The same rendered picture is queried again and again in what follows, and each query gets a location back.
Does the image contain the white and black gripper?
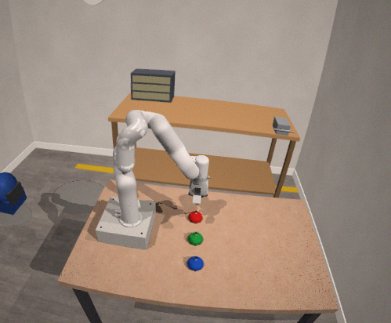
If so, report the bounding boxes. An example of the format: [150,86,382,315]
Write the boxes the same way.
[188,180,208,198]

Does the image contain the green dome-shaped bell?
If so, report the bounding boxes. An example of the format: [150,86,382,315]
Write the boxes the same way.
[188,232,203,246]

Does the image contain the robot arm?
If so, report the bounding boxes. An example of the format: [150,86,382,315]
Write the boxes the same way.
[113,110,210,227]

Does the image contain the blue dome bell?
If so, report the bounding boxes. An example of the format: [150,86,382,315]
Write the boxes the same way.
[187,256,204,271]

